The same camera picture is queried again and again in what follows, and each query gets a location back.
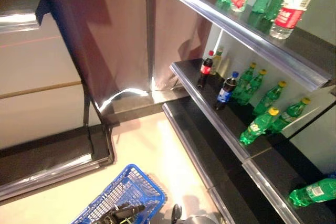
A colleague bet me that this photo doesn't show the small yellow drink bottle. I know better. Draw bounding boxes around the small yellow drink bottle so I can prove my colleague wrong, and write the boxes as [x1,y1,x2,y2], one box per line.
[209,46,224,76]

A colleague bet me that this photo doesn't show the brown reflective back panel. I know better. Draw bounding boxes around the brown reflective back panel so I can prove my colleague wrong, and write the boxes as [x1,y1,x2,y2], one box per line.
[36,0,211,127]

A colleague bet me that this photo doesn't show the black shelf support bracket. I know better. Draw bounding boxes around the black shelf support bracket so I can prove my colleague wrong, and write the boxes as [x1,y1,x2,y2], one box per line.
[82,82,117,166]

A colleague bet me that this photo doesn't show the small Coca-Cola bottle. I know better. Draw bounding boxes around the small Coca-Cola bottle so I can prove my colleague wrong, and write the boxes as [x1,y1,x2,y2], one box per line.
[197,50,215,88]

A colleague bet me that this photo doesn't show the blue plastic shopping basket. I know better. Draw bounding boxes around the blue plastic shopping basket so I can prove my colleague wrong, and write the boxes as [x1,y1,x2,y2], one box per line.
[70,163,168,224]

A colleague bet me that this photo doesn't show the grey metal panel post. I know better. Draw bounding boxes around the grey metal panel post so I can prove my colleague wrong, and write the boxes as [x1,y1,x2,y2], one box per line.
[145,0,159,94]

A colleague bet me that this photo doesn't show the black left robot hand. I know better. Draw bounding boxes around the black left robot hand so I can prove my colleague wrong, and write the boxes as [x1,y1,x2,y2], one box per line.
[101,202,146,224]

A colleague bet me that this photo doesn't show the robot right leg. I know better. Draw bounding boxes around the robot right leg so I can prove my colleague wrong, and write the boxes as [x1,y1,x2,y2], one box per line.
[172,204,220,224]

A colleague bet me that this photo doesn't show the dark base plinth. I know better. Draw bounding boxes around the dark base plinth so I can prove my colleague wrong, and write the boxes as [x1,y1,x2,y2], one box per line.
[112,94,190,124]

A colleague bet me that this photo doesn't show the black shelf upright post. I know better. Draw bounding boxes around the black shelf upright post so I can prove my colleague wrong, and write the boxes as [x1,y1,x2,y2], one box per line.
[287,99,336,140]

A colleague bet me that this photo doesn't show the small Pepsi cola bottle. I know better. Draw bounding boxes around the small Pepsi cola bottle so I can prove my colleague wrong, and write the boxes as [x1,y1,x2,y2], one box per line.
[214,71,239,111]

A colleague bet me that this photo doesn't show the large water bottle red label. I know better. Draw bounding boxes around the large water bottle red label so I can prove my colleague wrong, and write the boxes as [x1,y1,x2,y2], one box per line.
[269,0,326,40]

